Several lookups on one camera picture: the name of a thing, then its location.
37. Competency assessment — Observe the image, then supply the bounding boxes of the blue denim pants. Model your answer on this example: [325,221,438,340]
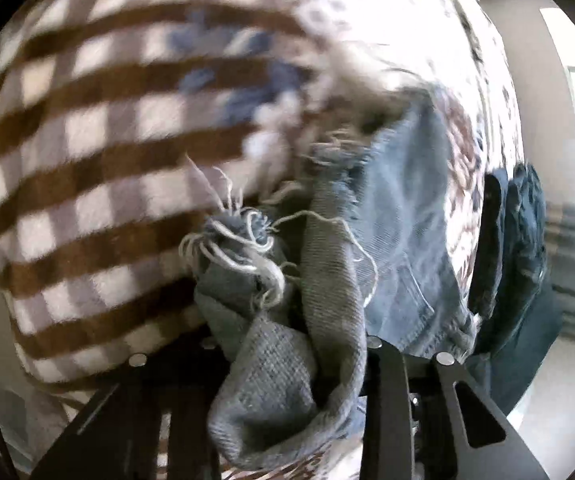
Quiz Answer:
[180,85,493,473]

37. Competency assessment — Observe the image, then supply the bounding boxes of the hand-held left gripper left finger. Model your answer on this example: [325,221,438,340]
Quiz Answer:
[31,337,229,480]

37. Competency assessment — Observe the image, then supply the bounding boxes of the brown white checkered blanket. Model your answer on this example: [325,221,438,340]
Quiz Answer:
[0,0,524,480]

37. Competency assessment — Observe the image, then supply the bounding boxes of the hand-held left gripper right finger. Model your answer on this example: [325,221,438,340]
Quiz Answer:
[360,335,551,480]

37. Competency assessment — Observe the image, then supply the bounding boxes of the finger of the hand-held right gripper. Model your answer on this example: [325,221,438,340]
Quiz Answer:
[469,172,506,319]

